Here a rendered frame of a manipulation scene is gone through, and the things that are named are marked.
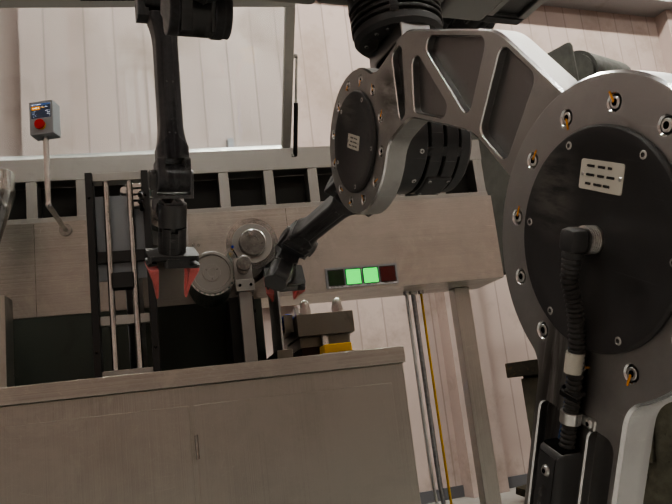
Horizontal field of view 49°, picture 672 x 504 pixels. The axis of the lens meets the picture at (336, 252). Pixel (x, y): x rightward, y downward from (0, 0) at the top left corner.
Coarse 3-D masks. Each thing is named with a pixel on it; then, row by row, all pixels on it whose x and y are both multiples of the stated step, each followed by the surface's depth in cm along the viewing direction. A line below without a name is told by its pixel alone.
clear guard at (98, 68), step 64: (0, 64) 218; (64, 64) 222; (128, 64) 226; (192, 64) 230; (256, 64) 235; (0, 128) 229; (64, 128) 234; (128, 128) 238; (192, 128) 243; (256, 128) 248
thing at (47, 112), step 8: (32, 104) 207; (40, 104) 207; (48, 104) 206; (56, 104) 209; (32, 112) 206; (40, 112) 206; (48, 112) 206; (56, 112) 208; (32, 120) 206; (40, 120) 204; (48, 120) 206; (56, 120) 208; (32, 128) 205; (40, 128) 204; (48, 128) 205; (56, 128) 207; (32, 136) 206; (40, 136) 207; (48, 136) 207; (56, 136) 208
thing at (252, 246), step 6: (246, 234) 206; (258, 234) 206; (240, 240) 205; (246, 240) 205; (252, 240) 206; (258, 240) 206; (264, 240) 206; (240, 246) 205; (246, 246) 205; (252, 246) 206; (258, 246) 206; (264, 246) 206; (246, 252) 205; (252, 252) 205; (258, 252) 205
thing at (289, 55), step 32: (0, 0) 206; (32, 0) 208; (64, 0) 210; (96, 0) 211; (128, 0) 213; (256, 0) 221; (288, 32) 229; (288, 64) 236; (288, 96) 242; (288, 128) 249
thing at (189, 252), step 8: (160, 232) 148; (168, 232) 147; (176, 232) 148; (184, 232) 149; (160, 240) 148; (168, 240) 148; (176, 240) 148; (184, 240) 150; (152, 248) 153; (160, 248) 149; (168, 248) 148; (176, 248) 148; (184, 248) 150; (192, 248) 155; (152, 256) 147; (160, 256) 148; (168, 256) 148; (176, 256) 148; (184, 256) 149; (192, 256) 150
